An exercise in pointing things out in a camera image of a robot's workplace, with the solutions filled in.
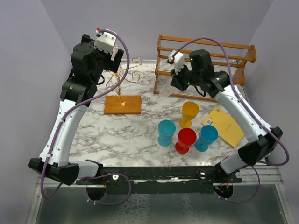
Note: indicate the blue plastic goblet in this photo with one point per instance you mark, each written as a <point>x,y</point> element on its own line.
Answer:
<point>166,130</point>
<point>208,135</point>

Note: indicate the yellow book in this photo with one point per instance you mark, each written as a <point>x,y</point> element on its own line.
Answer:
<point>227,128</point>

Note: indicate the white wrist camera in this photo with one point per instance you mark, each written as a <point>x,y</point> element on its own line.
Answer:
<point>177,59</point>
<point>105,41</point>

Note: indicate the yellow plastic goblet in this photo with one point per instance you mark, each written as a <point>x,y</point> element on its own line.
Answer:
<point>189,111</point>

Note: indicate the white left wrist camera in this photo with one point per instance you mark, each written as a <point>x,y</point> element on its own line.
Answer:
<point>105,41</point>

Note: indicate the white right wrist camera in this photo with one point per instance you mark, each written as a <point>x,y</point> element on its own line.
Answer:
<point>177,59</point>

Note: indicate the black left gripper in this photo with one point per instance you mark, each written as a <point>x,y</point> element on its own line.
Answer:
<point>111,65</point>

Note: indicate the clear ribbed wine glass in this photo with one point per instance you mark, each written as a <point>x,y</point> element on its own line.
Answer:
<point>167,90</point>

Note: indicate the black mounting rail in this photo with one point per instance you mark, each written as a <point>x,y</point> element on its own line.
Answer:
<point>162,180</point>

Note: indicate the left blue plastic goblet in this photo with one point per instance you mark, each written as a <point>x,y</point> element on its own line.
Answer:
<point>166,130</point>

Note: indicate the wooden base of glass rack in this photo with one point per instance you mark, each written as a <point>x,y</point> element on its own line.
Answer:
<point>123,104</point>

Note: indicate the right blue plastic goblet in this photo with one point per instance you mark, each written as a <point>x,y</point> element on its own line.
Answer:
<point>208,135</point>

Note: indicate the red plastic goblet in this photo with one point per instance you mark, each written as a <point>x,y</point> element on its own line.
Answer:
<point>186,138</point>

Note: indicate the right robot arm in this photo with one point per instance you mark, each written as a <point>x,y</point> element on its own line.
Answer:
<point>261,137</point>

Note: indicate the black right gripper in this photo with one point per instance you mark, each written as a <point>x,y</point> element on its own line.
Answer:
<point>175,81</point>

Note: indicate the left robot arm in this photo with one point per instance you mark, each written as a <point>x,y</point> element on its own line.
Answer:
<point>89,59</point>

